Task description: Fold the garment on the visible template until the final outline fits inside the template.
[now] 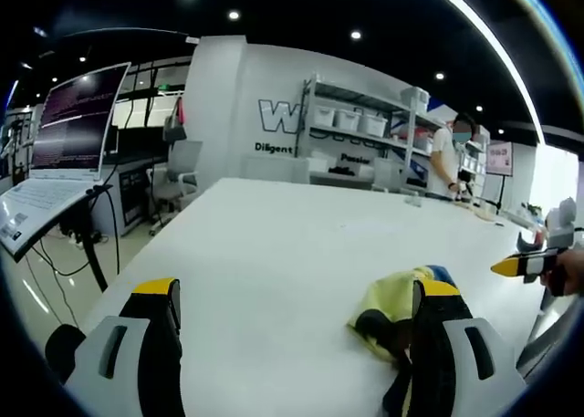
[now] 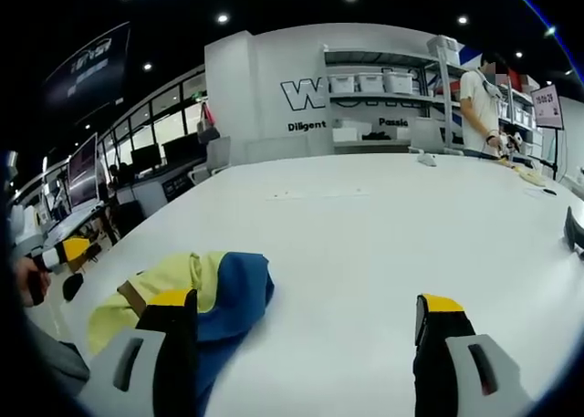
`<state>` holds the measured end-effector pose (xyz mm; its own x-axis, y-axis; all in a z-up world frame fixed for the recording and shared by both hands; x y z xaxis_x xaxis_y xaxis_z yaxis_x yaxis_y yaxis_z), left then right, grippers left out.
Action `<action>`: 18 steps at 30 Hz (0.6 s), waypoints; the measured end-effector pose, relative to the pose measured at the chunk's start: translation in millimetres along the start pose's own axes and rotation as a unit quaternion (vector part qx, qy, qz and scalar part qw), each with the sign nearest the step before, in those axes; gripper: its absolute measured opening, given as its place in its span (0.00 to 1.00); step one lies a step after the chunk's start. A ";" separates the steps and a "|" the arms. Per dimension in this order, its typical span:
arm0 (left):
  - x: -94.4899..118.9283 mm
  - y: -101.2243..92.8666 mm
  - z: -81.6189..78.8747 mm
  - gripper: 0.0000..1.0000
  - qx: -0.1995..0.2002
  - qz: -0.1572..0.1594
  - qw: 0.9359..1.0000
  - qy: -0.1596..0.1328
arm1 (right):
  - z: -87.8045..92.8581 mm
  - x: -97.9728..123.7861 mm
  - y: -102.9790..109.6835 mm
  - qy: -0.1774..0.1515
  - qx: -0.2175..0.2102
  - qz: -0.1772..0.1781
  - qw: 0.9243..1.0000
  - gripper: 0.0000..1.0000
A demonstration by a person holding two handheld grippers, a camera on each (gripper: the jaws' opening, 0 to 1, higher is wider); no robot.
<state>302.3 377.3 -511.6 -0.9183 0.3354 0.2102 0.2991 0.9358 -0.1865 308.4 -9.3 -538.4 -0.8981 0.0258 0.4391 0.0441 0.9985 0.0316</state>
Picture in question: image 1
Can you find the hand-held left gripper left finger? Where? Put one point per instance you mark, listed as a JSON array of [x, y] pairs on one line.
[[137, 344]]

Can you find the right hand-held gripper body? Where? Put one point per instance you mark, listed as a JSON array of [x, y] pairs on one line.
[[562, 227]]

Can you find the black curved object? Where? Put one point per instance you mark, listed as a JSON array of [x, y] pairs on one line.
[[529, 246]]

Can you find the pink screen on stand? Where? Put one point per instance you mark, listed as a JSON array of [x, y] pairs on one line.
[[498, 159]]

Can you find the person's right hand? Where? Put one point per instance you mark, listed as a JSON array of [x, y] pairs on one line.
[[570, 273]]

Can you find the white laptop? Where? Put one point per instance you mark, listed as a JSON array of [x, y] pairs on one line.
[[68, 129]]

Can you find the dark desk with drawers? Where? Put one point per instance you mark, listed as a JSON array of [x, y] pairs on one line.
[[132, 189]]

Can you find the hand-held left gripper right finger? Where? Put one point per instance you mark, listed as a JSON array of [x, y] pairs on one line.
[[449, 344]]

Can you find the yellow blue black garment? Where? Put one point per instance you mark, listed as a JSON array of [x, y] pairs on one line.
[[388, 294]]

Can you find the white storage bin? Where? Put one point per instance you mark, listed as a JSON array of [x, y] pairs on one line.
[[347, 119], [374, 125], [325, 116]]

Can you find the grey metal shelf rack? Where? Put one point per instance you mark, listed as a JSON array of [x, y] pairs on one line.
[[365, 138]]

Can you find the grey office chair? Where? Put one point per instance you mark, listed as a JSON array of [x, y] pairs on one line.
[[180, 170]]

